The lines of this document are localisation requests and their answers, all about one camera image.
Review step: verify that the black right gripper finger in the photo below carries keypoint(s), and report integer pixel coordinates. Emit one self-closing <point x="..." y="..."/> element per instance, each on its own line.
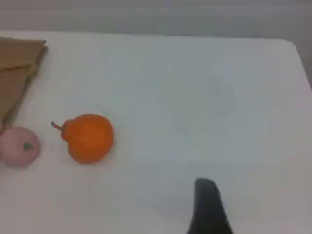
<point x="209" y="209"/>

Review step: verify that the orange toy fruit with stem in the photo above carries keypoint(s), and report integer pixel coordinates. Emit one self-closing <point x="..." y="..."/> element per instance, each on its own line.
<point x="90" y="139"/>

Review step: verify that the pink toy peach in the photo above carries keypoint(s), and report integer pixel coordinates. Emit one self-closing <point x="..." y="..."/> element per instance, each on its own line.
<point x="17" y="148"/>

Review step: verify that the brown jute bag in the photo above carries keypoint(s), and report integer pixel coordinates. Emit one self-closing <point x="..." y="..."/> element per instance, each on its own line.
<point x="14" y="80"/>

